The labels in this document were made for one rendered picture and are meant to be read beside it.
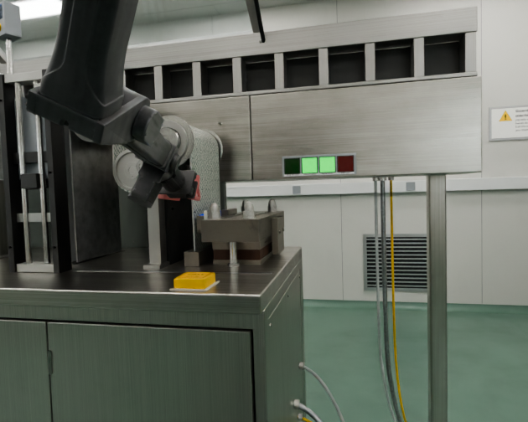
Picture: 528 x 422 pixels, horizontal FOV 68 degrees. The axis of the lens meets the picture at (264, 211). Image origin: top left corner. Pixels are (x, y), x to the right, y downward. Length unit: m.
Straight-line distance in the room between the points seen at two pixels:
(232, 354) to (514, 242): 3.32
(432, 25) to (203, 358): 1.19
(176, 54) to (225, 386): 1.15
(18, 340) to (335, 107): 1.12
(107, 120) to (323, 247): 3.40
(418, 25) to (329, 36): 0.28
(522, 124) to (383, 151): 2.67
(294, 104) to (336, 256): 2.51
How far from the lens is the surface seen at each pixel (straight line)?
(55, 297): 1.01
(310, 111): 1.39
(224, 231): 1.06
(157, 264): 1.13
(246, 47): 1.50
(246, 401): 0.91
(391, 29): 1.46
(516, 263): 3.99
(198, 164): 1.18
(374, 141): 1.37
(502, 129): 3.91
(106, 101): 0.42
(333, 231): 3.72
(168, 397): 0.98
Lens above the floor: 1.10
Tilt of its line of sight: 3 degrees down
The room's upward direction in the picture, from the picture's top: 2 degrees counter-clockwise
